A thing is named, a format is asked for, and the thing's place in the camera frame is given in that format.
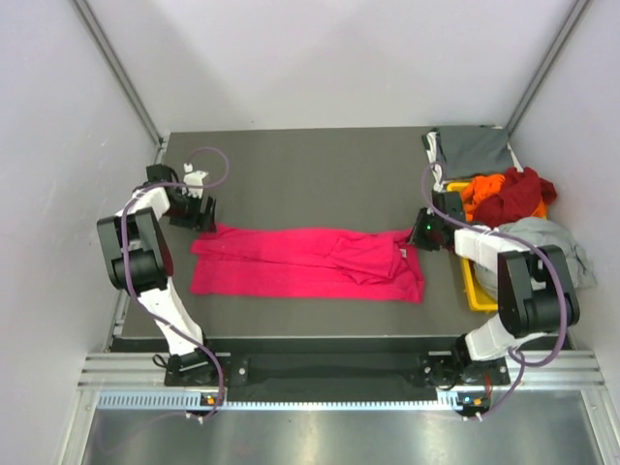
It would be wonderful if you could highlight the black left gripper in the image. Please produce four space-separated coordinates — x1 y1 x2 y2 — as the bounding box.
164 189 216 233

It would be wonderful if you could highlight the pink t shirt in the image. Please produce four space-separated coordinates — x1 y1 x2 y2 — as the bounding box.
190 225 425 304

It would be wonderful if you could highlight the light grey t shirt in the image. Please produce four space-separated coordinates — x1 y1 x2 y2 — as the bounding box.
497 217 597 289

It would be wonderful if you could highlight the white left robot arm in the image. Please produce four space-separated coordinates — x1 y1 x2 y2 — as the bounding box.
97 164 220 387

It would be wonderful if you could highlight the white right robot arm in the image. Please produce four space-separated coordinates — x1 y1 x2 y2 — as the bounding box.
409 190 580 385

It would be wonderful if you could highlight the orange t shirt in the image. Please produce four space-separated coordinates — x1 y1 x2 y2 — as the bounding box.
459 174 548 219

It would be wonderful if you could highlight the folded dark grey t shirt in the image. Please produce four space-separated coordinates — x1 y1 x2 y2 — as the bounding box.
425 125 514 180

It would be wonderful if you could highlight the yellow plastic bin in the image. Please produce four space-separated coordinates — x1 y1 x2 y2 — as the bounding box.
445 179 500 313

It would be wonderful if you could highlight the dark red t shirt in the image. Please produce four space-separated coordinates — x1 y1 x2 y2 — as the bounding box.
472 167 558 229

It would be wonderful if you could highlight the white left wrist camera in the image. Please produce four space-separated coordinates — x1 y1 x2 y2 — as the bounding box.
183 163 209 199

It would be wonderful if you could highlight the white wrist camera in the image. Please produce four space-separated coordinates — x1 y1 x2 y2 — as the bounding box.
183 163 209 199
430 163 445 192

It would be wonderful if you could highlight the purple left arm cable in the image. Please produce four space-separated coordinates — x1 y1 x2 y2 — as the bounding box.
120 147 231 422

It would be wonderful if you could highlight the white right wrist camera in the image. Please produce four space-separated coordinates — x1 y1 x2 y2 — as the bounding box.
430 163 445 192

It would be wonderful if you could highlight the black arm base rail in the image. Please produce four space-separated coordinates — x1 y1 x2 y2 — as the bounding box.
192 336 511 401

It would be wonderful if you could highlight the aluminium frame rail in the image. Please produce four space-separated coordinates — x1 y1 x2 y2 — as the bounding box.
77 351 605 390

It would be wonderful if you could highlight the slotted grey cable duct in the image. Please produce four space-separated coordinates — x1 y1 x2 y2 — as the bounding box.
96 390 488 414

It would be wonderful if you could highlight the left aluminium corner post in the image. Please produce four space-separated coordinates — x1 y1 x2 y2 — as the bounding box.
69 0 165 148

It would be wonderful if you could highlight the aluminium corner post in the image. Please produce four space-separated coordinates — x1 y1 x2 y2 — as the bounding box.
505 0 593 136
69 0 165 148

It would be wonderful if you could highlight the right aluminium corner post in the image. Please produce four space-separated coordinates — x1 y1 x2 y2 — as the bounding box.
505 0 593 136

